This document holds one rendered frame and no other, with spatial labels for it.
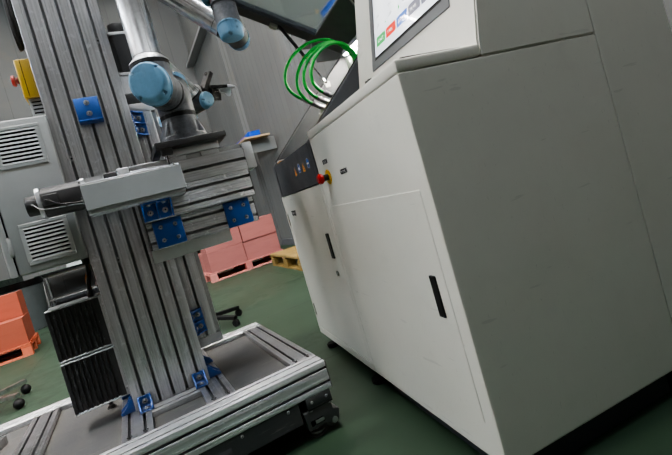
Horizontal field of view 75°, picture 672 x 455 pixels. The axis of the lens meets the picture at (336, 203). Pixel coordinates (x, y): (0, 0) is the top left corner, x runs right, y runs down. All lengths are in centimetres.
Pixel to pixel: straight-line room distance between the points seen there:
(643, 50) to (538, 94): 39
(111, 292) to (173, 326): 23
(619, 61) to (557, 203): 43
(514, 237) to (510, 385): 32
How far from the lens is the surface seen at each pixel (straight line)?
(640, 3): 151
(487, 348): 104
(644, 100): 143
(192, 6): 163
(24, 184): 164
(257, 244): 643
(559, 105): 120
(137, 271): 167
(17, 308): 592
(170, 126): 154
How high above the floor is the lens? 75
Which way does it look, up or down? 2 degrees down
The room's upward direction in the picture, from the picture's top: 16 degrees counter-clockwise
